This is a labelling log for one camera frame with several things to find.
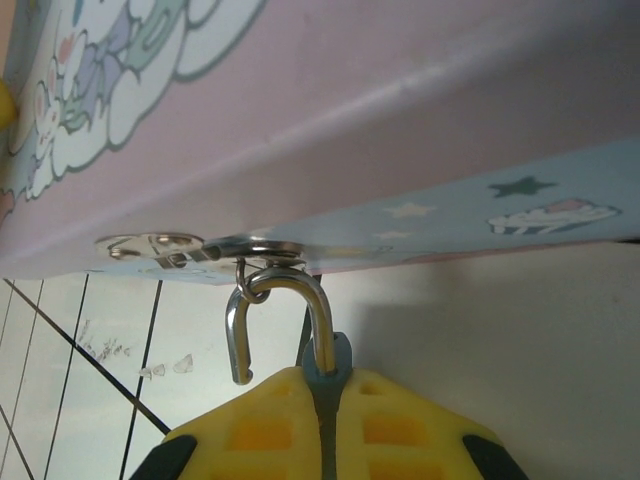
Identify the silver metal box hasp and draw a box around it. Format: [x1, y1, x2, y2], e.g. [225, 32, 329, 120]
[93, 231, 312, 305]

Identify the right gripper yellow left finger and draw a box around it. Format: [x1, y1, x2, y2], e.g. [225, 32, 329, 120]
[128, 366, 327, 480]

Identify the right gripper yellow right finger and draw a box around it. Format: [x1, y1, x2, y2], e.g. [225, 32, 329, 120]
[336, 368, 527, 480]

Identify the pastel cartoon tin box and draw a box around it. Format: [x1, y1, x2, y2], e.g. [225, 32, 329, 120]
[0, 0, 640, 287]

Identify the blue padlock with silver shackle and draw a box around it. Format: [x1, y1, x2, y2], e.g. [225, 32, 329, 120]
[224, 267, 355, 480]

